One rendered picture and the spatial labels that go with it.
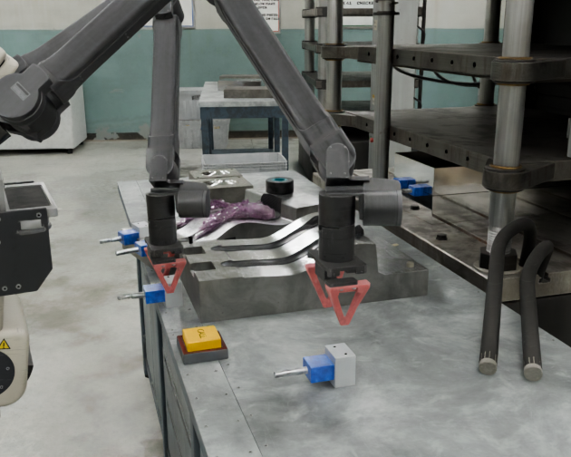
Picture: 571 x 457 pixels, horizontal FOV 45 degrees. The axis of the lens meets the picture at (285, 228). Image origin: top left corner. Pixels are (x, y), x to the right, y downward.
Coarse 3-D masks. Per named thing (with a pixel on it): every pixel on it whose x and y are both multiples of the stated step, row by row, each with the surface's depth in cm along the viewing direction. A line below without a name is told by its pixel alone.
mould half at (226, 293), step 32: (192, 256) 150; (224, 256) 150; (256, 256) 152; (384, 256) 159; (192, 288) 145; (224, 288) 138; (256, 288) 140; (288, 288) 142; (384, 288) 149; (416, 288) 151
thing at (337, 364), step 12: (324, 348) 117; (336, 348) 116; (348, 348) 116; (312, 360) 114; (324, 360) 114; (336, 360) 112; (348, 360) 113; (276, 372) 112; (288, 372) 113; (300, 372) 113; (312, 372) 112; (324, 372) 113; (336, 372) 113; (348, 372) 114; (336, 384) 114; (348, 384) 114
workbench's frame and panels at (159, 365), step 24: (120, 192) 252; (144, 312) 268; (144, 336) 274; (144, 360) 278; (168, 360) 198; (168, 384) 203; (168, 408) 211; (168, 432) 215; (192, 432) 149; (168, 456) 219; (192, 456) 153
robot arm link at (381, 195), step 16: (336, 144) 106; (336, 160) 106; (336, 176) 105; (352, 176) 107; (368, 176) 107; (368, 192) 106; (384, 192) 106; (400, 192) 106; (368, 208) 105; (384, 208) 105; (400, 208) 105; (368, 224) 107; (384, 224) 107; (400, 224) 107
